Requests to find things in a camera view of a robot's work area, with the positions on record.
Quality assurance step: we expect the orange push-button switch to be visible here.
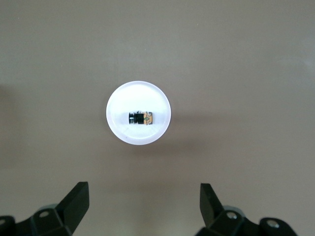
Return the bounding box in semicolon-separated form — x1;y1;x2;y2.
128;110;154;126

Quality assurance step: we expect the pale pink round plate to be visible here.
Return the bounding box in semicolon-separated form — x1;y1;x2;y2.
106;81;172;146

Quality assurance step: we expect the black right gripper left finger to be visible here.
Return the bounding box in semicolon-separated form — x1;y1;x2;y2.
0;181;90;236

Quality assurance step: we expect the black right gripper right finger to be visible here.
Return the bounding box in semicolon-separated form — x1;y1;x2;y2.
196;182;300;236

